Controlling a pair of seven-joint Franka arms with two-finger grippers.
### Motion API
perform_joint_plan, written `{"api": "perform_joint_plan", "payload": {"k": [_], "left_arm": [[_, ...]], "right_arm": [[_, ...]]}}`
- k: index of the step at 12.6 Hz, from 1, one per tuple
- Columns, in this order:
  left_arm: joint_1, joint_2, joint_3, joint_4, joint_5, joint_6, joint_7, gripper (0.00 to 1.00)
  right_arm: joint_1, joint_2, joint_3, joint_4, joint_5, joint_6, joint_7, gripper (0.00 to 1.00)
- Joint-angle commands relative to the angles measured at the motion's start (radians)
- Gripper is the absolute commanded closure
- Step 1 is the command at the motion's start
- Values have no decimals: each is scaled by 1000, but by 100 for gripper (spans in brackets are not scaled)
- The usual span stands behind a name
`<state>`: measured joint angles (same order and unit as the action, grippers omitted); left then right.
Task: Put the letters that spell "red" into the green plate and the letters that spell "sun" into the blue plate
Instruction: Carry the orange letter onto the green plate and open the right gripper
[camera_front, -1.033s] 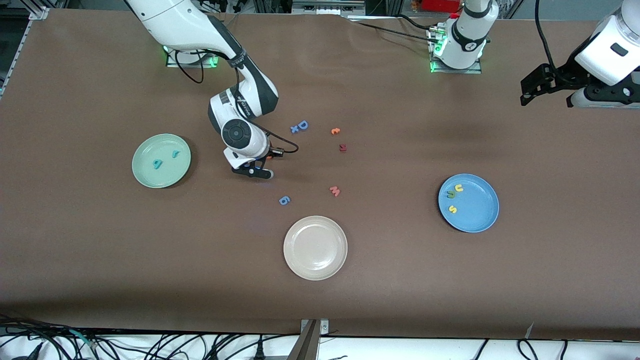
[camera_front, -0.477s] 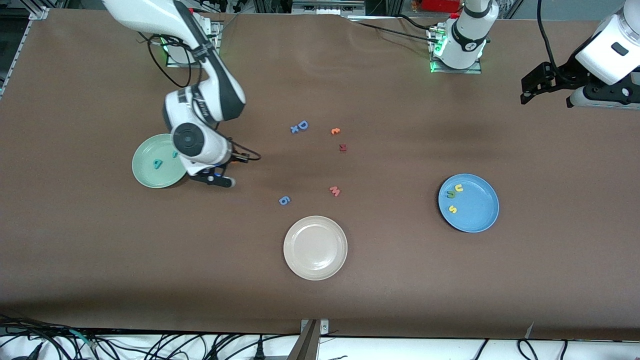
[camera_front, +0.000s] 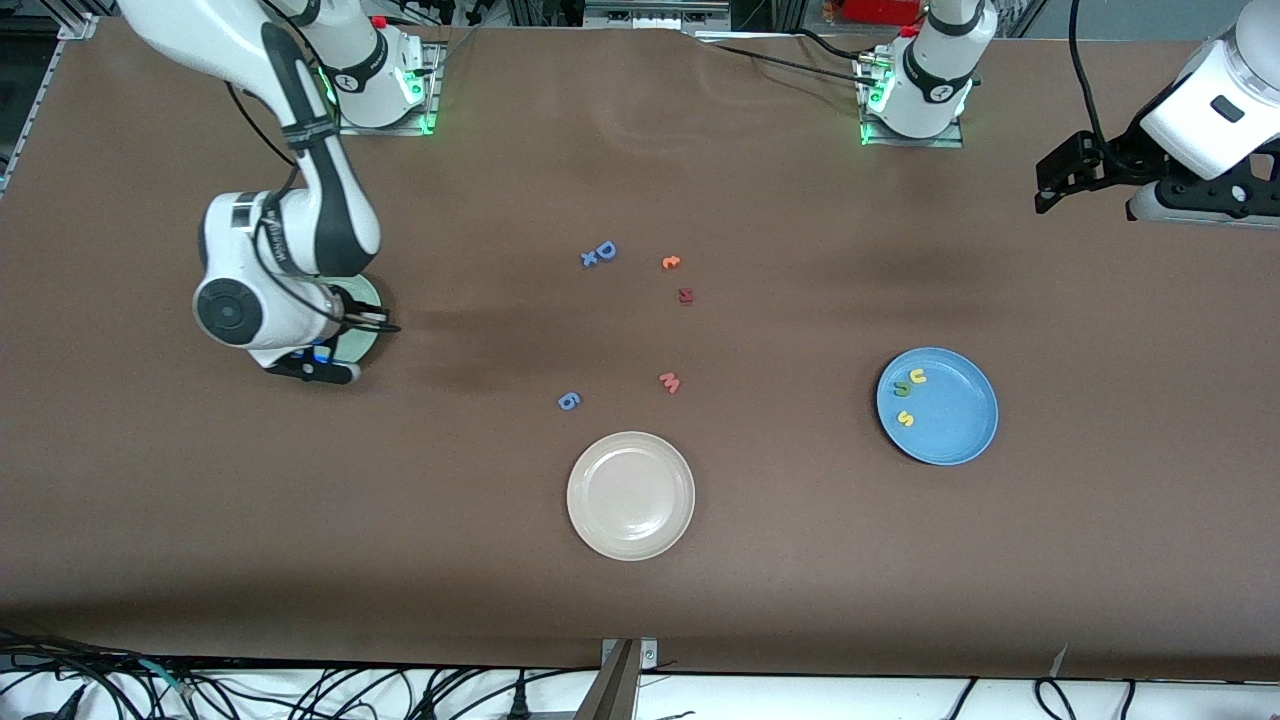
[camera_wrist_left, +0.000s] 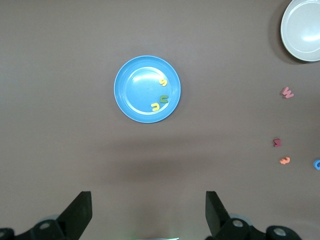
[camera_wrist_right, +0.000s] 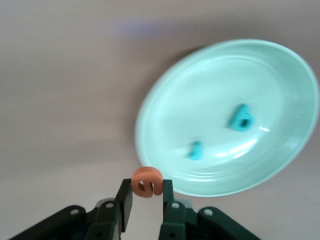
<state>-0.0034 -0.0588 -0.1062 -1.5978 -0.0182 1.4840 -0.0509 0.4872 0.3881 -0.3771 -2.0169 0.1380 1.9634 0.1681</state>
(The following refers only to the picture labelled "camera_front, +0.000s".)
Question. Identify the black power plug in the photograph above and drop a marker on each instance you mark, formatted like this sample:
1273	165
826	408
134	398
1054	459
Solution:
518	705

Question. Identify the blue plate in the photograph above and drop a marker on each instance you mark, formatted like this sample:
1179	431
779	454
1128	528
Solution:
955	420

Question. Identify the brown table mat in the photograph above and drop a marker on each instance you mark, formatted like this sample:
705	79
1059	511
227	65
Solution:
640	600

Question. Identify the silver metal box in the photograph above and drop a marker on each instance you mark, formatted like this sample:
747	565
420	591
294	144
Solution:
655	15

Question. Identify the pink letter w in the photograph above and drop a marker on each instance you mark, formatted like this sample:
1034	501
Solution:
670	383

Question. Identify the blue letter D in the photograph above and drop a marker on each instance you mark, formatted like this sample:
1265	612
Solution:
613	251

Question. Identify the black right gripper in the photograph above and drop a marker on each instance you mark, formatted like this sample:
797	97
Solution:
350	307

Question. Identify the metal clamp bracket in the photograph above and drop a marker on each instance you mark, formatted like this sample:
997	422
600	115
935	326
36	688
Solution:
650	655

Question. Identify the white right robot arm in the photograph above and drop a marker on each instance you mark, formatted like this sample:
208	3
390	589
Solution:
180	30

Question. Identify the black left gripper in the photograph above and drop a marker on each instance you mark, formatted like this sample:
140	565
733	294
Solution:
1118	160

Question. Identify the grey tape tab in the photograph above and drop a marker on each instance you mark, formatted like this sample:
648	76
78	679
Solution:
1058	662

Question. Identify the aluminium edge rail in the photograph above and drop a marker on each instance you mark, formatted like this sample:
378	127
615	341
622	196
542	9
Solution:
78	27

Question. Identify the blue letter g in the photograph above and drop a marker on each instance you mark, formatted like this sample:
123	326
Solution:
574	404

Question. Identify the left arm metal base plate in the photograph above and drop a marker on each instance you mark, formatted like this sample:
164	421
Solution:
910	143

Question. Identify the pale green plate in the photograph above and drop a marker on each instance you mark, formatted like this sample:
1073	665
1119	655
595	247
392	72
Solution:
366	296

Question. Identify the aluminium profile beam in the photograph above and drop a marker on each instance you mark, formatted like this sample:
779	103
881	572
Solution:
610	695

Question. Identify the beige plate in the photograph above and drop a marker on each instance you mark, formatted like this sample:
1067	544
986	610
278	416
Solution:
630	495

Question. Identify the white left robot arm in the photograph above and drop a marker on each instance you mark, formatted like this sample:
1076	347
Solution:
1190	130

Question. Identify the red box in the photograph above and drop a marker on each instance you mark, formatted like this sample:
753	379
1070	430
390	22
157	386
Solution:
880	10

